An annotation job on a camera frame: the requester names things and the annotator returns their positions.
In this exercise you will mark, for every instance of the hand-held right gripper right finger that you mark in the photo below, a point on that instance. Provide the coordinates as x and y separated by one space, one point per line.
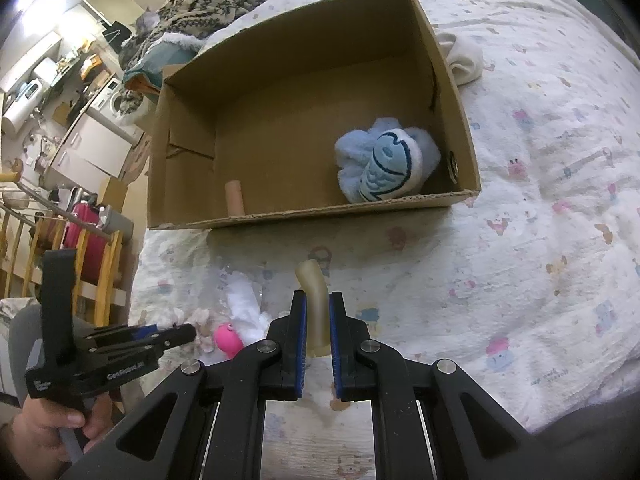
334 355

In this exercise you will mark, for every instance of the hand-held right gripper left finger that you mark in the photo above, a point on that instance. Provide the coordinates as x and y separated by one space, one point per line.
300 345

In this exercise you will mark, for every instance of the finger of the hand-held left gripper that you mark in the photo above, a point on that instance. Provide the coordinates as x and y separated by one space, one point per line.
145 332
172 336

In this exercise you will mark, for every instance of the beige soft tube toy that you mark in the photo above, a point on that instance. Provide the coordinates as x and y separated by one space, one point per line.
316 310

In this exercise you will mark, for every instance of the brown cardboard box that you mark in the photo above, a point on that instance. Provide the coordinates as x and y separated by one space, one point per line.
280 110

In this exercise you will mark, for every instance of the person's left hand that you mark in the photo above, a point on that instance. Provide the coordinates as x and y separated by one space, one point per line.
35 432

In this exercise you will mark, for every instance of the pink rubber toy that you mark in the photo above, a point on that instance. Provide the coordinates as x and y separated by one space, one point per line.
227 341

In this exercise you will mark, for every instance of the wooden chair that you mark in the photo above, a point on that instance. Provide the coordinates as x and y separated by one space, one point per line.
107 280

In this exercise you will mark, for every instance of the white fluffy toy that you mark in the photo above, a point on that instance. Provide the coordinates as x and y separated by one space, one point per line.
245 310

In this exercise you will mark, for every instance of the red suitcase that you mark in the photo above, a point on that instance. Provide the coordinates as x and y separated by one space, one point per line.
82 240

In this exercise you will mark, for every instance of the small beige roll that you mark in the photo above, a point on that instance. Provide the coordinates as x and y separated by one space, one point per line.
234 199

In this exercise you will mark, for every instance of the white cabinet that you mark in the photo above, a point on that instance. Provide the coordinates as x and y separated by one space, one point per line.
87 150

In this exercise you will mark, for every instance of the blue fish plush toy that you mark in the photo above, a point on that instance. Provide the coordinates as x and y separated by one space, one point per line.
385 160

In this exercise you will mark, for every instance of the white cylinder appliance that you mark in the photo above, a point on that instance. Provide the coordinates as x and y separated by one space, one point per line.
20 110

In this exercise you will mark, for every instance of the white washing machine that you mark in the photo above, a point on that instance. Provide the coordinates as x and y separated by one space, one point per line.
112 102

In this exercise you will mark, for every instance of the printed white bed sheet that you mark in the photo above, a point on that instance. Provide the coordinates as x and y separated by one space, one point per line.
525 185

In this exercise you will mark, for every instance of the dark grey cloth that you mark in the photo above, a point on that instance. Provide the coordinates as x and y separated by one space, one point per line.
590 445

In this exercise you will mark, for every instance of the teal fleece cushion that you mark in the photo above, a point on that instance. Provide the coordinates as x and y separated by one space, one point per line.
160 55

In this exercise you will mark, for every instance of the white rolled sock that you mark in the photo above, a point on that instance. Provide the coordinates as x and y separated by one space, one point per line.
462 62

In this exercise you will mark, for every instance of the patterned knit blanket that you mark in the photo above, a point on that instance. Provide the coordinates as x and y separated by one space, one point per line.
210 5

